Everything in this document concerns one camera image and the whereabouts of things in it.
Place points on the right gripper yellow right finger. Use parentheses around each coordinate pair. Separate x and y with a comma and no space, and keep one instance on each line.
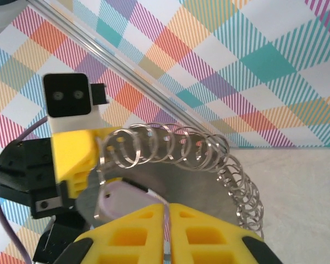
(206,239)

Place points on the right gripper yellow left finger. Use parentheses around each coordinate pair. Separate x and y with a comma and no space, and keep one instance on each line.
(126,239)

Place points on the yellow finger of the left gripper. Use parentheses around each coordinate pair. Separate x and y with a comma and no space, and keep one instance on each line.
(71,154)

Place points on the key with lilac tag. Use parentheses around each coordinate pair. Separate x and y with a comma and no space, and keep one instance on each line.
(118,200)

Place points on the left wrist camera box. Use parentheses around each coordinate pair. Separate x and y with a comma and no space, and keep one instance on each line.
(68,96)

